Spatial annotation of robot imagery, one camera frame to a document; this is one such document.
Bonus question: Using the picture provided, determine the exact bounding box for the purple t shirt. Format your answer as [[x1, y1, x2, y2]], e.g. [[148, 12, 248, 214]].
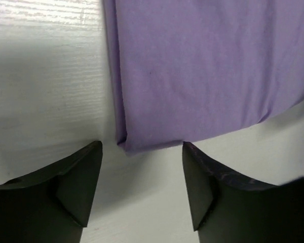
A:
[[103, 1, 304, 153]]

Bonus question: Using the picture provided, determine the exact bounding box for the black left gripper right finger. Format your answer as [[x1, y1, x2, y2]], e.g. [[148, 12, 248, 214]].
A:
[[182, 142, 304, 242]]

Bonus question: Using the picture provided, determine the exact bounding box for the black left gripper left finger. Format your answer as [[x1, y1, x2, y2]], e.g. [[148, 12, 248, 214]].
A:
[[0, 141, 103, 242]]

